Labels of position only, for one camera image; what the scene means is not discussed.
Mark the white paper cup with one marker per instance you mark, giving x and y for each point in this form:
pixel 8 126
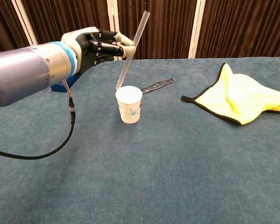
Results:
pixel 129 107

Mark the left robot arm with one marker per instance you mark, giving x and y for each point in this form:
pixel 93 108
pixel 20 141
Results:
pixel 25 72

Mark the blue table cover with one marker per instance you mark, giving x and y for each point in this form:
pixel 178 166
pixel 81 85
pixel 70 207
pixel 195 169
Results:
pixel 154 175

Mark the black-framed eyeglasses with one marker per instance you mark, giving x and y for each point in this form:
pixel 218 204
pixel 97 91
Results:
pixel 157 84

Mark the translucent plastic straw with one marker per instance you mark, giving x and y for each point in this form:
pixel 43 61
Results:
pixel 140 30

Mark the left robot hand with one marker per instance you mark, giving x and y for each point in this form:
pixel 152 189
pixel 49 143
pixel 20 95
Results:
pixel 88 46

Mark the blue rectangular box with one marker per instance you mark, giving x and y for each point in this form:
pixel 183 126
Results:
pixel 60 87

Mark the dark brown curtain panel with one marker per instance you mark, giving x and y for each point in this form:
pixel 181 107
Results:
pixel 242 28
pixel 0 23
pixel 67 16
pixel 168 30

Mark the white screen frame post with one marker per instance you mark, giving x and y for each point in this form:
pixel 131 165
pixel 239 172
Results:
pixel 197 28
pixel 25 21
pixel 114 16

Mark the yellow cloth with black trim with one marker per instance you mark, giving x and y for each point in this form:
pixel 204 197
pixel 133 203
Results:
pixel 242 95

